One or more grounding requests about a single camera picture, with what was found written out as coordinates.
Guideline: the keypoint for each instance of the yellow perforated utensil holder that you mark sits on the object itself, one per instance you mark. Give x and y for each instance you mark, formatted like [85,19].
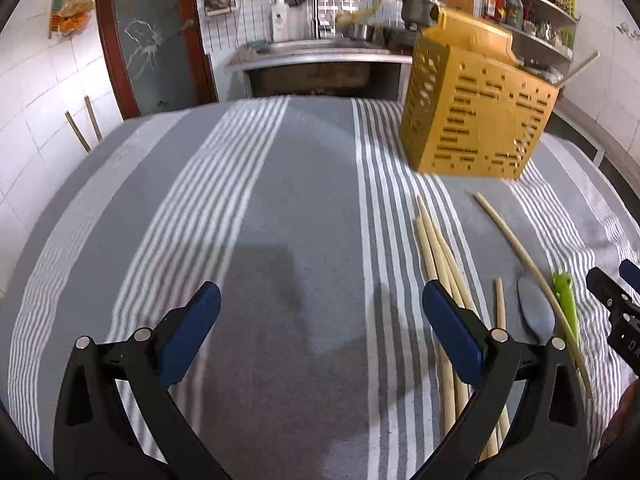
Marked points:
[475,110]

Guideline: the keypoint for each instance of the wall hook stickers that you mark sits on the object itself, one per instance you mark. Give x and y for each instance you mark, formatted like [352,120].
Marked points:
[629,30]

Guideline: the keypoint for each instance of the brown kitchen countertop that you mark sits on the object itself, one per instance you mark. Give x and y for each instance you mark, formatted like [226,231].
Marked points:
[320,58]

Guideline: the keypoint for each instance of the person's right forearm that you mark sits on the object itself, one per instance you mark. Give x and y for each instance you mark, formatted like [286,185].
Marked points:
[622,420]

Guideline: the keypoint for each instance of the grey spoon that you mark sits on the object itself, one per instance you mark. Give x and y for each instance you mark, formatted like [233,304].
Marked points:
[535,310]

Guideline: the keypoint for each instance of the white corner shelf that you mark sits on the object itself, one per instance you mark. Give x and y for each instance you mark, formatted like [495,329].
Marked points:
[545,27]

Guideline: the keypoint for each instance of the steel cooking pot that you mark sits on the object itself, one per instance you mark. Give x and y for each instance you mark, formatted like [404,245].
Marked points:
[417,7]

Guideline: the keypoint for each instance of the hanging plastic bag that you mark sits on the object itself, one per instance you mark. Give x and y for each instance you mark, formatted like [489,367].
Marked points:
[72,7]

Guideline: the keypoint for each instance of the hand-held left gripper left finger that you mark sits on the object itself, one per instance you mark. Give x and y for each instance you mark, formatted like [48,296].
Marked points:
[192,330]

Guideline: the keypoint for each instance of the wooden stick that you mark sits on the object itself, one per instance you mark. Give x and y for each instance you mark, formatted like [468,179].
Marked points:
[77,132]
[93,117]

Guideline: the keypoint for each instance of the steel faucet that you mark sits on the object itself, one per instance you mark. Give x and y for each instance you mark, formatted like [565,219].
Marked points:
[316,15]

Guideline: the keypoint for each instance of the curved wooden chopstick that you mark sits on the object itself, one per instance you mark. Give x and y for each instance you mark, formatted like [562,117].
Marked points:
[515,245]

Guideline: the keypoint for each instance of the white soap bottle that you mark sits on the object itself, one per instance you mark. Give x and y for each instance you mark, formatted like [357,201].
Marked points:
[279,17]

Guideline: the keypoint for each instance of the green plastic utensil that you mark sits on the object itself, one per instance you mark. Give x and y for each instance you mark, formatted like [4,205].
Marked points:
[565,290]

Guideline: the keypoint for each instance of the small steel pot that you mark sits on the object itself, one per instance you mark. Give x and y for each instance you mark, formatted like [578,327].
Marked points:
[357,30]

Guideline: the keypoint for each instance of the cooking oil bottle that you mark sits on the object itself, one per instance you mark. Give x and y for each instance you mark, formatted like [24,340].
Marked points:
[515,10]

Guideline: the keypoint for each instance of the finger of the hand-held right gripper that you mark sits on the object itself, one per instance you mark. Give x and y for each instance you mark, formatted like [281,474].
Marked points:
[631,271]
[602,287]

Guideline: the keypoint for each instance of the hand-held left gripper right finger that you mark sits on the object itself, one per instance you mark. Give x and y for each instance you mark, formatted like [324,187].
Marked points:
[452,335]

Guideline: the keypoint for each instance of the brown framed glass door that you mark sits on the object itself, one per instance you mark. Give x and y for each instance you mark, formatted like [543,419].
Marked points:
[150,60]

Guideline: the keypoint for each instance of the grey white striped tablecloth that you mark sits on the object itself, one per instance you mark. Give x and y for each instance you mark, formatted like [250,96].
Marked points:
[300,210]

